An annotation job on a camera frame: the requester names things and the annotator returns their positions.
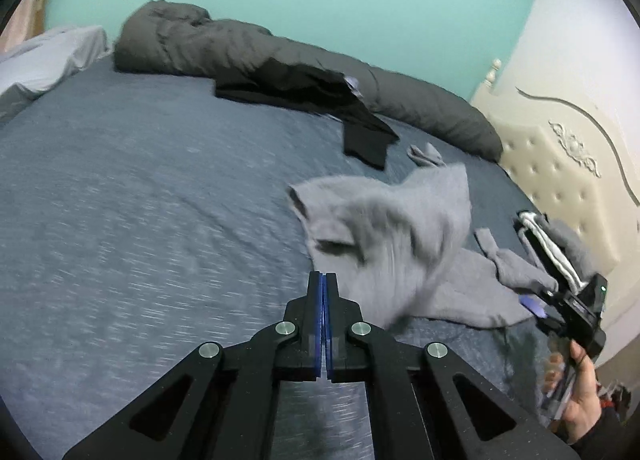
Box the folded light grey garment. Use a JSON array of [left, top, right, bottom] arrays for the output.
[[542, 219, 598, 283]]

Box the folded black garment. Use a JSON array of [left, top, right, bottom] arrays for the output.
[[515, 213, 568, 291]]

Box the dark grey duvet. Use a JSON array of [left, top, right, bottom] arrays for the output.
[[114, 0, 503, 163]]

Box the pink curtain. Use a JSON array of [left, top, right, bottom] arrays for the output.
[[0, 0, 53, 56]]

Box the folded white garment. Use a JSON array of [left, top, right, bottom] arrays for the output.
[[520, 211, 587, 289]]

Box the person's right forearm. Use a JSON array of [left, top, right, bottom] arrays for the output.
[[570, 405, 633, 460]]

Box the cream tufted headboard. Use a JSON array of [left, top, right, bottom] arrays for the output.
[[470, 58, 640, 366]]

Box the person's right hand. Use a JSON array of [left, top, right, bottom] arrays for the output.
[[542, 341, 602, 445]]

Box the grey sweatshirt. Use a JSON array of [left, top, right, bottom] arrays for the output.
[[287, 163, 558, 331]]

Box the dark floor clutter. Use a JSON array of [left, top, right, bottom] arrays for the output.
[[597, 380, 633, 421]]

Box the pale grey bedding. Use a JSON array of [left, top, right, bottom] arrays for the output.
[[0, 25, 112, 126]]

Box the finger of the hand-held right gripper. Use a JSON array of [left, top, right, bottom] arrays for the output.
[[519, 289, 557, 321]]

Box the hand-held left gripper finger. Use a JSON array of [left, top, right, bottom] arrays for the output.
[[62, 271, 327, 460], [326, 274, 576, 460]]

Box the bed with blue sheet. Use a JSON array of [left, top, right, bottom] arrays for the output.
[[0, 58, 556, 460]]

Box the grey sock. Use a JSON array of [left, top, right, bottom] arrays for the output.
[[406, 141, 445, 167]]

